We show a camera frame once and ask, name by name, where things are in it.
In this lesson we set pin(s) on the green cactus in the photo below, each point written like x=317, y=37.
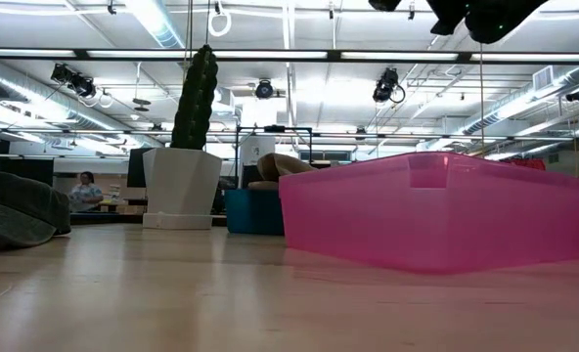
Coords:
x=194, y=98

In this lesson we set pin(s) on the black background monitor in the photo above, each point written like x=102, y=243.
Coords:
x=134, y=168

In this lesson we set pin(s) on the red background object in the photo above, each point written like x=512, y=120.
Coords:
x=529, y=163

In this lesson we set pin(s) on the blue plastic bin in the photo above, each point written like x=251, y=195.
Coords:
x=253, y=212

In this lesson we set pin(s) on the small black ceiling spotlight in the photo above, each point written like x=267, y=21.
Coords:
x=578, y=95

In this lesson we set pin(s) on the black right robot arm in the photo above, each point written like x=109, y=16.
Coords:
x=504, y=19

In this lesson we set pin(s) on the black cabinet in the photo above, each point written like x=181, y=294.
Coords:
x=25, y=171

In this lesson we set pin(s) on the silver ceiling duct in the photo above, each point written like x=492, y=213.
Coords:
x=35, y=95
x=155, y=22
x=529, y=100

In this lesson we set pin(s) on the black round ceiling spotlight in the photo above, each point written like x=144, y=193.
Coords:
x=264, y=89

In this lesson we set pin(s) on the red translucent plastic bin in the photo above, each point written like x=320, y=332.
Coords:
x=436, y=220

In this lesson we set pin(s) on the black ceiling spotlight pair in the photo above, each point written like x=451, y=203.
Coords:
x=76, y=83

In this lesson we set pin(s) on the beige baseball cap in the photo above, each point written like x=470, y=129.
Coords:
x=264, y=186
x=282, y=166

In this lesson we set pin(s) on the black metal stand frame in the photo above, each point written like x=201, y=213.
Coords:
x=275, y=128

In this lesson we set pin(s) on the black overhead frame beam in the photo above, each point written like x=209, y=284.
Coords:
x=333, y=54

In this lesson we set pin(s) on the person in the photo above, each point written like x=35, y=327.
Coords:
x=86, y=193

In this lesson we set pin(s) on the white angular plant pot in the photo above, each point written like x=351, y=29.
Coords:
x=182, y=186

